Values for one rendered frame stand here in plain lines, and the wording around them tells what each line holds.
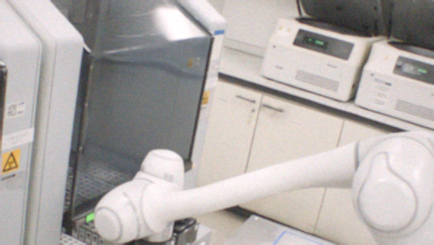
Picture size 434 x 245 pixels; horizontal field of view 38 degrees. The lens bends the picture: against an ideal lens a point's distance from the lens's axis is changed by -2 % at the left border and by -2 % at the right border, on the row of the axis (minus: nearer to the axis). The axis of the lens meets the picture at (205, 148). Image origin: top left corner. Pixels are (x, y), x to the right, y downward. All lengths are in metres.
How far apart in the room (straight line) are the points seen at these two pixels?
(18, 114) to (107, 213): 0.27
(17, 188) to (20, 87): 0.23
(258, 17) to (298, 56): 0.83
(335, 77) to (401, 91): 0.37
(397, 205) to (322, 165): 0.30
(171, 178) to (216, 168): 2.64
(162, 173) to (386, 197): 0.56
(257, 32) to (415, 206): 3.53
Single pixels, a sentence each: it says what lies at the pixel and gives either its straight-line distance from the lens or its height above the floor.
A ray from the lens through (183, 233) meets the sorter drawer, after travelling 2.02.
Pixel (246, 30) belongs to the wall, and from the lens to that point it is 4.54.
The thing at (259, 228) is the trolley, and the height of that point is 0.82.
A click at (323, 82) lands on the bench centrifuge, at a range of 3.71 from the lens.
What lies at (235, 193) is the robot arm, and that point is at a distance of 1.30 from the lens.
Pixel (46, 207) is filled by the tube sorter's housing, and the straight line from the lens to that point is 1.52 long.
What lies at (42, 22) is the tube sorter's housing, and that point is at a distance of 1.40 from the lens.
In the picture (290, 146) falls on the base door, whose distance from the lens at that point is 3.84.
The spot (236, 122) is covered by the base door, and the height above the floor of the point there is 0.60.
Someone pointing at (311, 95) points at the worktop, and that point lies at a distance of 3.72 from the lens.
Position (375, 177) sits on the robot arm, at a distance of 1.06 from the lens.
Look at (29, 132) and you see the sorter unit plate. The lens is 1.38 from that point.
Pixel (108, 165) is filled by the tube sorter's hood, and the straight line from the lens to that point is 1.65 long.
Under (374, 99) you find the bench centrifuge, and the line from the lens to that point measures 3.65.
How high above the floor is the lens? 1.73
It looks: 19 degrees down
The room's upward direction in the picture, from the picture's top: 11 degrees clockwise
